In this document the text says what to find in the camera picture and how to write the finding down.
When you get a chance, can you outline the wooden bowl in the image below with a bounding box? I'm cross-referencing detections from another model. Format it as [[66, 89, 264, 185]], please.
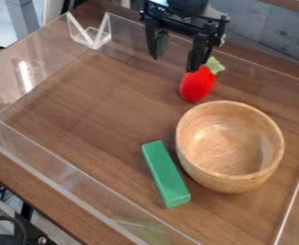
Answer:
[[175, 100, 285, 193]]

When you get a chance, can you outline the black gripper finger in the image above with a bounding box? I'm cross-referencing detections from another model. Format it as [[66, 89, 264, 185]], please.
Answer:
[[146, 19, 170, 59], [187, 33, 214, 73]]

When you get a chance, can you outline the green rectangular block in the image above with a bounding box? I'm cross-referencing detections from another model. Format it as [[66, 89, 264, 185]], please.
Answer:
[[141, 141, 193, 209]]

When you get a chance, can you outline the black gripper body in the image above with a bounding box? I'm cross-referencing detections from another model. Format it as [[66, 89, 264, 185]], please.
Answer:
[[139, 0, 230, 46]]

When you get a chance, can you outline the red plush strawberry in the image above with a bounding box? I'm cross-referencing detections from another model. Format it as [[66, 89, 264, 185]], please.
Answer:
[[179, 56, 225, 102]]

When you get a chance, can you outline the black cable lower left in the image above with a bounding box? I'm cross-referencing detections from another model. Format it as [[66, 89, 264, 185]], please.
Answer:
[[0, 214, 30, 245]]

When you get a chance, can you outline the clear acrylic tray enclosure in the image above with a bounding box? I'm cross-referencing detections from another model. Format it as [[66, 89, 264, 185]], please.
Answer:
[[0, 13, 299, 245]]

